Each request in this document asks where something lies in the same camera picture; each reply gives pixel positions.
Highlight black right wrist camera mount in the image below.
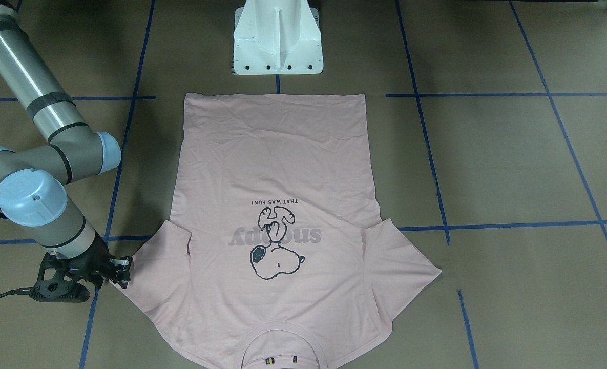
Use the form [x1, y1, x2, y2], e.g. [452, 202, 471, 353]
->
[30, 253, 90, 303]

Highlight white pedestal column base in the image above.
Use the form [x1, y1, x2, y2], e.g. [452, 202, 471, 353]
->
[232, 1, 324, 75]

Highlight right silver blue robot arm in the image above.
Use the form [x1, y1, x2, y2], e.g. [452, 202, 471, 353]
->
[0, 1, 132, 288]

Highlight pink snoopy t-shirt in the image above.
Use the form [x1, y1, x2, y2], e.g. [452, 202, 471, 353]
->
[121, 93, 441, 368]

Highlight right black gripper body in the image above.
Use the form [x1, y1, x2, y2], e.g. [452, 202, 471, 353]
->
[52, 237, 113, 288]

